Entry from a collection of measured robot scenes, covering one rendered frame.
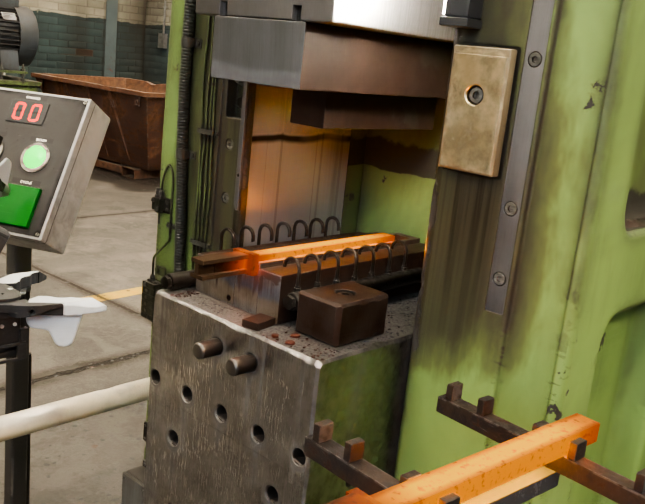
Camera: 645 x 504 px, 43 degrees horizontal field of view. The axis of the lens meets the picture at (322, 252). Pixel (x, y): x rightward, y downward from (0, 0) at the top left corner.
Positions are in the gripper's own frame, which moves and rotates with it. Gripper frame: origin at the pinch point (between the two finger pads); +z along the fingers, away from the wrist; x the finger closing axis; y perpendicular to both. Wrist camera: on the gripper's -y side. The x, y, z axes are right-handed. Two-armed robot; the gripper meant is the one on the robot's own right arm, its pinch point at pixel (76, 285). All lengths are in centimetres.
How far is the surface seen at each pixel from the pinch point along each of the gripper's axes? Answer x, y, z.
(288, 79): 5.2, -28.5, 30.0
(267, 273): 4.5, 1.0, 30.1
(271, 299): 5.9, 4.8, 30.1
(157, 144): -528, 63, 399
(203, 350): 2.3, 12.3, 20.3
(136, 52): -818, -12, 571
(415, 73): 8, -31, 57
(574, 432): 59, 4, 24
